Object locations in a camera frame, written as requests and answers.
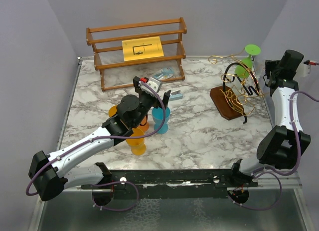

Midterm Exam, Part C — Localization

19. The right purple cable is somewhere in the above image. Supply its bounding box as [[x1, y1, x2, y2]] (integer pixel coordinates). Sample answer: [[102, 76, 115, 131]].
[[233, 90, 319, 211]]

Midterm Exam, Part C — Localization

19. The yellow wine glass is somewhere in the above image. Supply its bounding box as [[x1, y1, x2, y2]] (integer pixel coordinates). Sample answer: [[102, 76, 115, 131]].
[[126, 128, 146, 156], [108, 105, 117, 118]]

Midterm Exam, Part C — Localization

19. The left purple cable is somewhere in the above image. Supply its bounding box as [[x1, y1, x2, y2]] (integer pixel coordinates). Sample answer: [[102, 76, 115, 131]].
[[25, 85, 166, 197]]

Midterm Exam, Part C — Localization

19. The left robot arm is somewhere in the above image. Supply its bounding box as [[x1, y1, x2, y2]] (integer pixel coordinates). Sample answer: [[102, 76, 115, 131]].
[[25, 77, 171, 201]]

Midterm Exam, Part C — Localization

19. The wine glass rack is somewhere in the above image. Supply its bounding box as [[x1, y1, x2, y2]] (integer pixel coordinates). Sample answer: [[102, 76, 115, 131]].
[[208, 49, 266, 124]]

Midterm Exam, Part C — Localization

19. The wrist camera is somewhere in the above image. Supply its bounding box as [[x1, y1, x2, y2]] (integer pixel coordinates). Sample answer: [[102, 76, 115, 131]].
[[296, 60, 319, 78], [139, 77, 162, 95]]

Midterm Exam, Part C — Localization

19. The orange wine glass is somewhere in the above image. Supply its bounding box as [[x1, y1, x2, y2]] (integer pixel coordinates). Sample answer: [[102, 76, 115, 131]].
[[138, 116, 149, 133]]

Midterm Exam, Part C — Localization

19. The light blue stapler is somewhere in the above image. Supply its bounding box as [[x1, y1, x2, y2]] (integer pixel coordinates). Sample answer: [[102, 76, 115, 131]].
[[169, 90, 183, 101]]

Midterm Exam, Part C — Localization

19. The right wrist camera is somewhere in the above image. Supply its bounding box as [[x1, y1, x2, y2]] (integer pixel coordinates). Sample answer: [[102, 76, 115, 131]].
[[296, 60, 319, 78]]

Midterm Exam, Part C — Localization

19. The blue correction tape package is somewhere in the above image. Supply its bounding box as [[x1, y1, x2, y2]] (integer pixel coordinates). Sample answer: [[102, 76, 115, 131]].
[[152, 67, 174, 82]]

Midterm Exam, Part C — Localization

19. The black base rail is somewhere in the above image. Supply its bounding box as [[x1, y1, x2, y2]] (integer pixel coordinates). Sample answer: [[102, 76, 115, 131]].
[[81, 163, 258, 200]]

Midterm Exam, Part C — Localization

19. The clear wine glass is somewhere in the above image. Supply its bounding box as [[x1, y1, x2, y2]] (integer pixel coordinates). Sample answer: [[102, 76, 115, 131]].
[[256, 63, 265, 79]]

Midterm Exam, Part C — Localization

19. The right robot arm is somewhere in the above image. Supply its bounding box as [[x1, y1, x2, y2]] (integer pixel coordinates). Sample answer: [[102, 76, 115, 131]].
[[229, 49, 311, 187]]

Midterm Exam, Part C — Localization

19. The blue wine glass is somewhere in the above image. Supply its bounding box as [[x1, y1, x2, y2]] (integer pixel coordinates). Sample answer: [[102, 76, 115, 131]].
[[152, 107, 170, 134]]

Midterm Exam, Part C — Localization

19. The green wine glass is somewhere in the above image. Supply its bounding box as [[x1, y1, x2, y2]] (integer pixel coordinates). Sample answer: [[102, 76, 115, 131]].
[[235, 44, 261, 79]]

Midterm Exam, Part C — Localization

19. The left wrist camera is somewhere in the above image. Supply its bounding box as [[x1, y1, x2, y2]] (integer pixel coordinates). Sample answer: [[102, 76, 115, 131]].
[[139, 77, 162, 95]]

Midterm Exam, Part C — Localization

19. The purple cable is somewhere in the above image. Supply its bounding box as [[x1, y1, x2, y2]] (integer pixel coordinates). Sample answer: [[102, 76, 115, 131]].
[[233, 90, 319, 211], [25, 85, 166, 197]]

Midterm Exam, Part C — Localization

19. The yellow book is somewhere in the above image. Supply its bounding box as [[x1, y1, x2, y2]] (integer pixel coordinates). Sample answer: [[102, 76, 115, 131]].
[[122, 36, 164, 61]]

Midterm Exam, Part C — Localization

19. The wooden shelf rack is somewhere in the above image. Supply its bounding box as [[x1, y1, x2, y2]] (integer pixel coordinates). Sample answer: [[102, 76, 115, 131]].
[[86, 17, 187, 91]]

